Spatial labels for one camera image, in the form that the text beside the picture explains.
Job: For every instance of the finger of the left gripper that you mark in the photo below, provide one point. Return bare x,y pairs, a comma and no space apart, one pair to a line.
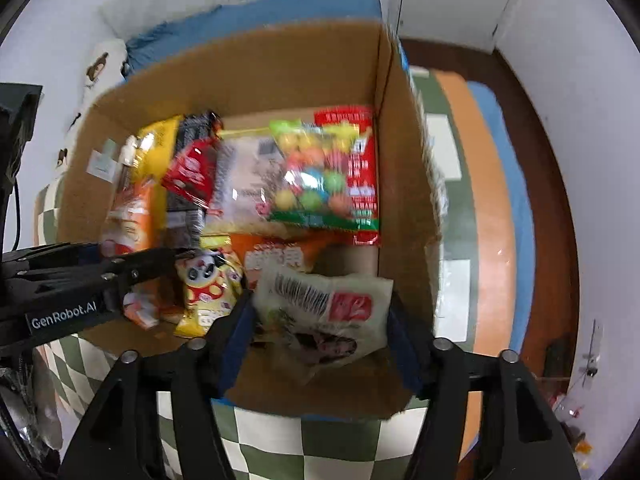
121,273
53,262

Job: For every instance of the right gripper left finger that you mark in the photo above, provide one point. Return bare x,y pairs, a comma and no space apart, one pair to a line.
153,408

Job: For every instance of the yellow panda snack bag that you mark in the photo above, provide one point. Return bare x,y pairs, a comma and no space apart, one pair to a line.
212,283

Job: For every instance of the small red candy packet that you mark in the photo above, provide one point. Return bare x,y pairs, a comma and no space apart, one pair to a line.
191,174

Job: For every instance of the pale green snack packet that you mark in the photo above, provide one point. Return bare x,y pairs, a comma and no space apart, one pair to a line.
312,322

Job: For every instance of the orange panda snack bag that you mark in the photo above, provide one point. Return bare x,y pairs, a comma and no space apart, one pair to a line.
258,253

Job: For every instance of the colourful candy balls bag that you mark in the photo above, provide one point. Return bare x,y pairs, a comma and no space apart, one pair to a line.
312,190

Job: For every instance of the small orange panda packet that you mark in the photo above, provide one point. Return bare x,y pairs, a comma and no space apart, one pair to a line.
128,226

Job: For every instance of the green white checkered blanket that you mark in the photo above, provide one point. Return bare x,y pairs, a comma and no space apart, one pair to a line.
319,396

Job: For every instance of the pink clear snack bag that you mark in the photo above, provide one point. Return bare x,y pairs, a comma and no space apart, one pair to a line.
248,172

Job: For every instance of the bear print pillow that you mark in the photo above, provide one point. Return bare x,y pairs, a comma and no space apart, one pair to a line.
103,72

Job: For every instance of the red snack pack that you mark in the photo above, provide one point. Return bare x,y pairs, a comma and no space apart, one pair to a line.
362,168

